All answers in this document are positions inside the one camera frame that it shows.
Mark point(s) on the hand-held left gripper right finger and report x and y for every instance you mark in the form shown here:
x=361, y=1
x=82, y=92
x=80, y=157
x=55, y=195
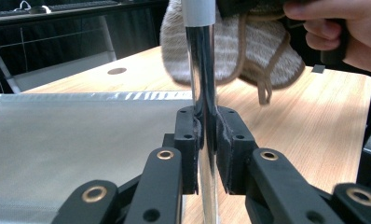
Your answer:
x=233, y=146

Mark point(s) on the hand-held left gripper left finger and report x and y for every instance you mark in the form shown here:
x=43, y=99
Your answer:
x=186, y=133

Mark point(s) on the striped beige towel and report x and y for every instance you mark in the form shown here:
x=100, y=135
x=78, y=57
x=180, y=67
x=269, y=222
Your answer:
x=261, y=49

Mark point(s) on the grey two-tier metal rack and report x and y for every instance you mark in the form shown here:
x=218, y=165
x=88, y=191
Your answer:
x=81, y=140

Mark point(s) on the grey tape piece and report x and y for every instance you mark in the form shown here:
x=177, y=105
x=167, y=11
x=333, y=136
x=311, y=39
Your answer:
x=318, y=68

